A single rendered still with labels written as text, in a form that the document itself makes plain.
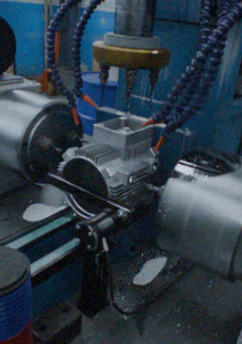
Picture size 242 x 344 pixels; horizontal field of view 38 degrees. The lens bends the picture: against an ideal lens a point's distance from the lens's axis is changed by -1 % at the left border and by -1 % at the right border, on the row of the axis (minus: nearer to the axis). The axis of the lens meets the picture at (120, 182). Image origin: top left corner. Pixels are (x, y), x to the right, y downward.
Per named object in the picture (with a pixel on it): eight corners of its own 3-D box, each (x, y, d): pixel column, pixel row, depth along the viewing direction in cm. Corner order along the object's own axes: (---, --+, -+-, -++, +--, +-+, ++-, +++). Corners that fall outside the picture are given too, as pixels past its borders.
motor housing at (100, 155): (104, 184, 109) (109, 124, 100) (157, 207, 99) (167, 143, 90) (56, 208, 94) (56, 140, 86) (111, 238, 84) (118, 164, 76)
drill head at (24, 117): (19, 144, 134) (17, 77, 123) (91, 176, 115) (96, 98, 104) (-43, 162, 116) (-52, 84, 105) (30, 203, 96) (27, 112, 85)
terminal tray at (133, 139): (120, 140, 100) (122, 116, 97) (151, 152, 94) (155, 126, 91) (91, 151, 91) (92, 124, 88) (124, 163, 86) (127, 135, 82)
